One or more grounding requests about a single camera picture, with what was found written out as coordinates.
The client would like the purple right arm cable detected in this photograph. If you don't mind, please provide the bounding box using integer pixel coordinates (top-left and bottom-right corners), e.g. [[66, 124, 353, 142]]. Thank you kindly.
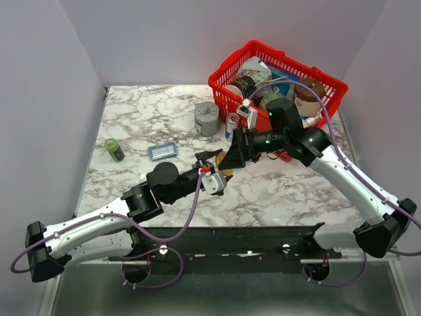
[[241, 80, 421, 288]]

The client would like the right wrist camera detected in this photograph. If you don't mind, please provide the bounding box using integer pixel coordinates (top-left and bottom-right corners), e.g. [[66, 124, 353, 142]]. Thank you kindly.
[[236, 99, 258, 130]]

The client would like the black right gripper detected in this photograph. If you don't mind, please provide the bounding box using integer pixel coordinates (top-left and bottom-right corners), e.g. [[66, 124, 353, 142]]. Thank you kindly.
[[218, 124, 287, 169]]

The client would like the grey wrapped toilet paper roll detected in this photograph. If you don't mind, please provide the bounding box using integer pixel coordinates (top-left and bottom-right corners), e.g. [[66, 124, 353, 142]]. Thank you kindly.
[[194, 101, 219, 137]]

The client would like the brown lidded paper cup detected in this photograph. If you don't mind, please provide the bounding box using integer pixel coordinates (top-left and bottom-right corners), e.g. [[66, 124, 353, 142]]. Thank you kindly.
[[293, 78, 325, 119]]

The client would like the grey patterned snack bag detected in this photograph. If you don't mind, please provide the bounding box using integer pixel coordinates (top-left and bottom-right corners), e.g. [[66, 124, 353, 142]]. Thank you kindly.
[[236, 56, 272, 88]]

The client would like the green speckled ball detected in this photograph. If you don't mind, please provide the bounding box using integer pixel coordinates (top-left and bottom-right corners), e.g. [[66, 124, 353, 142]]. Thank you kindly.
[[259, 92, 286, 113]]

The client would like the round yellow pill container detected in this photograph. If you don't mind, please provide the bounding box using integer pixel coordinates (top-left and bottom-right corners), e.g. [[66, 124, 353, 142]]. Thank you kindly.
[[214, 148, 233, 175]]

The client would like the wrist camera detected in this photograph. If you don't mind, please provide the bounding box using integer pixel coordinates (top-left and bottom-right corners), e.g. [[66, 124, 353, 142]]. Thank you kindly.
[[201, 171, 227, 195], [236, 99, 258, 130]]

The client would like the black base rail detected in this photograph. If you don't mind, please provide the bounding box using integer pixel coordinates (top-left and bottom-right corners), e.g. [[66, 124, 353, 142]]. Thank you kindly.
[[67, 225, 362, 276]]

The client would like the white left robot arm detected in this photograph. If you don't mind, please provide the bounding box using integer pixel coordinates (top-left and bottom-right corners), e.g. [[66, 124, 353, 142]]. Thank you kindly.
[[25, 150, 230, 282]]

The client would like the cream round bottle with pump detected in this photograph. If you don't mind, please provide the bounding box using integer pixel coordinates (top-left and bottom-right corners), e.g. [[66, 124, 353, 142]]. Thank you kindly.
[[303, 112, 323, 128]]

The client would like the green lidded dark jar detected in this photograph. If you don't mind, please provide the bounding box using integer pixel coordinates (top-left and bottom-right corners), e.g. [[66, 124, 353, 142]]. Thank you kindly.
[[104, 138, 125, 162]]

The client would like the black cup with white rim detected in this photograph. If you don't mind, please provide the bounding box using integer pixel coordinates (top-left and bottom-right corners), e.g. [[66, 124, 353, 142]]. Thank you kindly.
[[225, 76, 256, 99]]

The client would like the blue box in basket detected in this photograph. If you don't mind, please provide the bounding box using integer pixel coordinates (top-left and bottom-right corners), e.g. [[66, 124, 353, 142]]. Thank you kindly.
[[265, 64, 301, 99]]

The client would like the red plastic shopping basket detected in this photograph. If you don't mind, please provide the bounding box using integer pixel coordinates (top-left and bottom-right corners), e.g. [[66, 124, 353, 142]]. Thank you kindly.
[[207, 39, 349, 162]]

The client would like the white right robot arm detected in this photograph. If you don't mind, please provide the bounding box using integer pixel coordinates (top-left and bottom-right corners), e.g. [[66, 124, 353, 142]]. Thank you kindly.
[[218, 98, 416, 258]]

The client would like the rectangular light blue pill box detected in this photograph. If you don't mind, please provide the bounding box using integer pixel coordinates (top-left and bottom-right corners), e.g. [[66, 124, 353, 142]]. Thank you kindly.
[[148, 142, 178, 161]]

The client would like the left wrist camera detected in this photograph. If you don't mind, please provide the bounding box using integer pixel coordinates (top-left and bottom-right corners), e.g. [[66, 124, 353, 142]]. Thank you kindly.
[[201, 171, 227, 195]]

